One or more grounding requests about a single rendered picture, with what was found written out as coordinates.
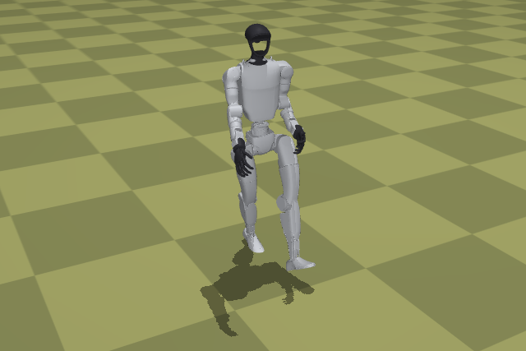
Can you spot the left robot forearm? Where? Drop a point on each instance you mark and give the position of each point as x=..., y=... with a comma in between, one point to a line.
x=289, y=119

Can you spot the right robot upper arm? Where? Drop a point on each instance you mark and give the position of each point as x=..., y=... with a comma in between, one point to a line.
x=230, y=78

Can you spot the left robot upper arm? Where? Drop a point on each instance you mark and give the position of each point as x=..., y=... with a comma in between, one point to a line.
x=285, y=80

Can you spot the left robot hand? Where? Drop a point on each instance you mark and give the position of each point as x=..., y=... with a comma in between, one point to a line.
x=299, y=135

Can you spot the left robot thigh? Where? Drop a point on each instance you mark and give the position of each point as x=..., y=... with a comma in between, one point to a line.
x=288, y=169

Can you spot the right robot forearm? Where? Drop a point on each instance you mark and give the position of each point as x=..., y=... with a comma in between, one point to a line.
x=235, y=127

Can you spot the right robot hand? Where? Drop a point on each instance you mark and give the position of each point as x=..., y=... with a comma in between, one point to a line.
x=240, y=158

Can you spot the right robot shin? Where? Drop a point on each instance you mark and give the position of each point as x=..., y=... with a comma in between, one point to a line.
x=248, y=215

